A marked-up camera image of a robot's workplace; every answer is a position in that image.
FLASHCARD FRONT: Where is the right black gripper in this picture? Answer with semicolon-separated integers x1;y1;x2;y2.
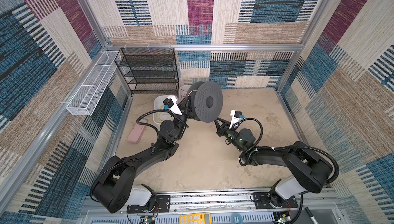
212;117;243;151

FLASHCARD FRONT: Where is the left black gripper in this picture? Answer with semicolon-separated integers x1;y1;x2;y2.
170;97;192;143

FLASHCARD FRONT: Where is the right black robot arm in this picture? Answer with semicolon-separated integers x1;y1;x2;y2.
214;118;340;208

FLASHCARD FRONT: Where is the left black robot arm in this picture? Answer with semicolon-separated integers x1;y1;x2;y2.
89;97;192;213

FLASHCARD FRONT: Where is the pink eraser block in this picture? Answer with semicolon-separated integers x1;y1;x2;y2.
127;124;146;144

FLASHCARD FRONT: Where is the blue tape roll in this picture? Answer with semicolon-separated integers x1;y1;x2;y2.
231;213;243;224

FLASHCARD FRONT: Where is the yellow calculator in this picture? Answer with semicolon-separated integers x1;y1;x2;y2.
179;212;211;224

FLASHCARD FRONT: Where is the white tray with red cable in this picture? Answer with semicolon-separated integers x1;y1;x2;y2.
178;85;191;103

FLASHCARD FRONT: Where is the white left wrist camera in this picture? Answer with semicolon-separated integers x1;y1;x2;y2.
163;95;182;115

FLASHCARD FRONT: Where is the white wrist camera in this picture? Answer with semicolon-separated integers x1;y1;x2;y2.
163;95;182;115
229;110;245;129

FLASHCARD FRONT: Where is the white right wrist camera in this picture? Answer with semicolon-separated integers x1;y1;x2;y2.
229;110;245;129

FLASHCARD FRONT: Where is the white tray with yellow cables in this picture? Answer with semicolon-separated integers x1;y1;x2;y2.
153;95;172;128

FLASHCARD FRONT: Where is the black wire mesh shelf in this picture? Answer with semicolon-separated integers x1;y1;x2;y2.
115;48;179;94

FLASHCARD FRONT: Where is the aluminium horizontal back rail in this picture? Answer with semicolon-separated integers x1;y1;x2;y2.
106;43;304;51

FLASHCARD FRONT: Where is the aluminium corner post left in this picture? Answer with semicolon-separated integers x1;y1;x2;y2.
78;0;109;49

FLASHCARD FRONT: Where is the aluminium corner post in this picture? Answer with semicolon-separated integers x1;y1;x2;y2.
78;0;109;49
276;0;330;98

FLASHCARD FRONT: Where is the white wire mesh basket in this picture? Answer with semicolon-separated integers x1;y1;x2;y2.
66;51;118;116

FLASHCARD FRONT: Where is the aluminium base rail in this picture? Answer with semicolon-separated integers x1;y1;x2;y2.
77;188;350;224

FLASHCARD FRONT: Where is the aluminium corner post right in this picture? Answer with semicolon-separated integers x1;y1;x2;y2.
276;0;330;98

